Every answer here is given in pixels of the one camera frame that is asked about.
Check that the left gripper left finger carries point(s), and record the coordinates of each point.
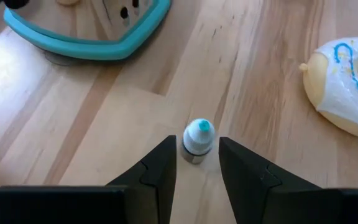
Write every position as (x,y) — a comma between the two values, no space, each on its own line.
(160,168)

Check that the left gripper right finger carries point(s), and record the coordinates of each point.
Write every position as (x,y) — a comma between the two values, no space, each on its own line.
(244,174)

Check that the small white-capped dropper bottle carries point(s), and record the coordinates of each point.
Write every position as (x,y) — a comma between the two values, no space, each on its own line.
(197,140)

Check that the white frosted donut blue drizzle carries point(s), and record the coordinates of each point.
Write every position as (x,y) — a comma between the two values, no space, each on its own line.
(331,93)

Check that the metal box grater teal trim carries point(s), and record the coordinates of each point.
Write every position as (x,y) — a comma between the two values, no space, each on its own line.
(73,49)

